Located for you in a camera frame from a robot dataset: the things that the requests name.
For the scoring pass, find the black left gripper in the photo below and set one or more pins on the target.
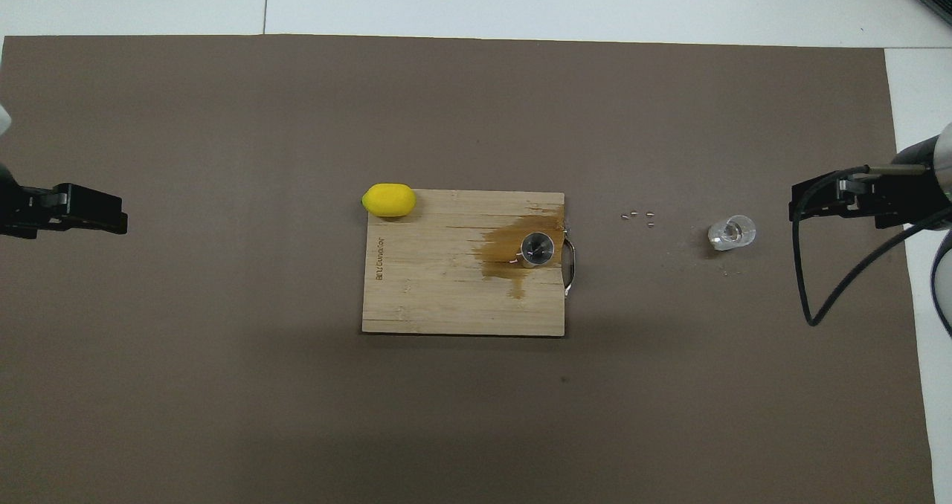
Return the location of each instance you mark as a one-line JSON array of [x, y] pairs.
[[26, 203]]

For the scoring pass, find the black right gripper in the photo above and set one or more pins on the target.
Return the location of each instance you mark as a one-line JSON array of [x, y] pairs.
[[911, 188]]

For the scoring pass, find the small clear glass cup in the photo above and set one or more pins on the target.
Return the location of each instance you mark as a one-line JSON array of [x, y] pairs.
[[732, 233]]

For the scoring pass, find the steel double jigger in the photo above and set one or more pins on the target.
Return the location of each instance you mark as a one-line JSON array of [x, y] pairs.
[[537, 248]]

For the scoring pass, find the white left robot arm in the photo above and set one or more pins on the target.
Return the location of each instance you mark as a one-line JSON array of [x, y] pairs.
[[4, 121]]

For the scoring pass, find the brown table mat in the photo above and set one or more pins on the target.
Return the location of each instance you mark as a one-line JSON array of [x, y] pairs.
[[223, 378]]

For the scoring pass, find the yellow lemon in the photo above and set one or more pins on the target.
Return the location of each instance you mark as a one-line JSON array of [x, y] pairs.
[[388, 200]]

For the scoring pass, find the bamboo cutting board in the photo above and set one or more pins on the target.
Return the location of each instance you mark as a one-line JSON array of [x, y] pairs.
[[431, 281]]

